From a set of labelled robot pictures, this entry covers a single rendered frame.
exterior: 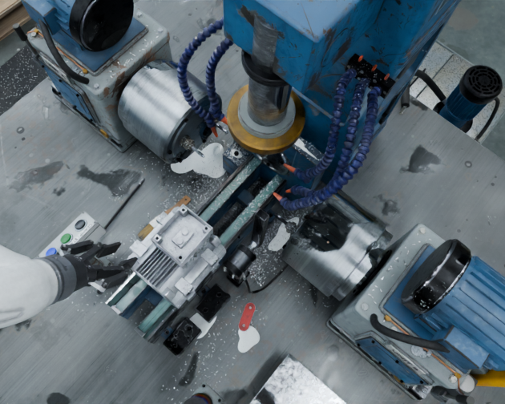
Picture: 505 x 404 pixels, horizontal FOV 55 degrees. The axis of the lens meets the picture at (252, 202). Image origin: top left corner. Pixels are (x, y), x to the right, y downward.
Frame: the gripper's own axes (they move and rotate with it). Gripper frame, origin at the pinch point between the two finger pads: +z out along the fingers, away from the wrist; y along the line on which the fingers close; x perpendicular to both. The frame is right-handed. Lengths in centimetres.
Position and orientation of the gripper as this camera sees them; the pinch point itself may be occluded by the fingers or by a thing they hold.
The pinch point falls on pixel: (118, 256)
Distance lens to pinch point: 117.6
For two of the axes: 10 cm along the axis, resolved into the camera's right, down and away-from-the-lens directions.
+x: -5.8, 7.8, 2.4
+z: 2.9, -0.7, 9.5
